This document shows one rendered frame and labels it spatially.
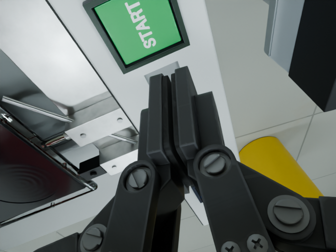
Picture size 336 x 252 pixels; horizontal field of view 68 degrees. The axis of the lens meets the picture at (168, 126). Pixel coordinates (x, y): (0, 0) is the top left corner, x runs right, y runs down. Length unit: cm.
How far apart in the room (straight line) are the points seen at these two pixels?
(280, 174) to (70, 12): 185
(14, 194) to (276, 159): 179
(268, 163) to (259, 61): 78
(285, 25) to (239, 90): 125
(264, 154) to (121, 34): 190
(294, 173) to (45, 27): 185
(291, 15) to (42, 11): 32
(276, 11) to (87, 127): 30
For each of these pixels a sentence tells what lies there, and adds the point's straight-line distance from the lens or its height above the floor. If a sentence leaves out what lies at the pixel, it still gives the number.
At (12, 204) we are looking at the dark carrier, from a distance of 47.
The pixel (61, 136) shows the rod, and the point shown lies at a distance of 34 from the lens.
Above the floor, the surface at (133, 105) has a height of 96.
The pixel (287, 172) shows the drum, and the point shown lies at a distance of 196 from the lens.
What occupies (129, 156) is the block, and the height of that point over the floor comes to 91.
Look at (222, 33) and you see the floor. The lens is 138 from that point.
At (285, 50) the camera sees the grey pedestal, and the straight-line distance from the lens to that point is 45.
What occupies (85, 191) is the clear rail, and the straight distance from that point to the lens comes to 44.
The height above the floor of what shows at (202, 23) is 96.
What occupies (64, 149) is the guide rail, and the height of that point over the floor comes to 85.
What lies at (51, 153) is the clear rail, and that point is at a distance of 36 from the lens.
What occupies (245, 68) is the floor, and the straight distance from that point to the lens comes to 157.
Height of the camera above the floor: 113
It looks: 43 degrees down
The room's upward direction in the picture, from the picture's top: 162 degrees clockwise
